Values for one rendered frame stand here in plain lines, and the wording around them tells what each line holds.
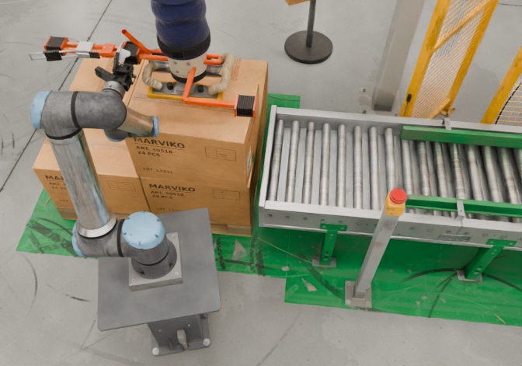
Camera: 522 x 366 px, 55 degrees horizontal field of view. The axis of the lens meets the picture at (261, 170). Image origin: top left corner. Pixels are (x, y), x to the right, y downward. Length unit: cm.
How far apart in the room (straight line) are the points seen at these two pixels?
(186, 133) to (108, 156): 66
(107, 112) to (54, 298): 174
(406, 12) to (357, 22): 136
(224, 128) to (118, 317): 95
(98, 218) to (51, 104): 50
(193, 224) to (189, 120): 50
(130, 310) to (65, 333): 94
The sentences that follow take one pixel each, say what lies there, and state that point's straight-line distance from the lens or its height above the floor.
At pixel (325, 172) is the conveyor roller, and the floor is 55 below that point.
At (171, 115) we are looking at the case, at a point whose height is 94.
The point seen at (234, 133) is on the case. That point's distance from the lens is 234.
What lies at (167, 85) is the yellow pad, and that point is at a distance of 228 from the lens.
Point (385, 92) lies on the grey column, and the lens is 367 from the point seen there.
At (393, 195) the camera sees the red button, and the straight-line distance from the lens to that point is 208.
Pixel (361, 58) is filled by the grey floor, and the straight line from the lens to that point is 421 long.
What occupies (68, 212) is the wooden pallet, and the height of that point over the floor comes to 9.
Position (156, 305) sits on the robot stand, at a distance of 215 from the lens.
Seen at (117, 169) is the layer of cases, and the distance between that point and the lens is 281.
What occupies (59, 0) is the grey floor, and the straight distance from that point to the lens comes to 508.
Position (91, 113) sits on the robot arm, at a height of 161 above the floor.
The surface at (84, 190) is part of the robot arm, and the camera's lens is 182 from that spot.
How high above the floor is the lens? 272
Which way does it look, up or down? 54 degrees down
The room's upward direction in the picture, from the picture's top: straight up
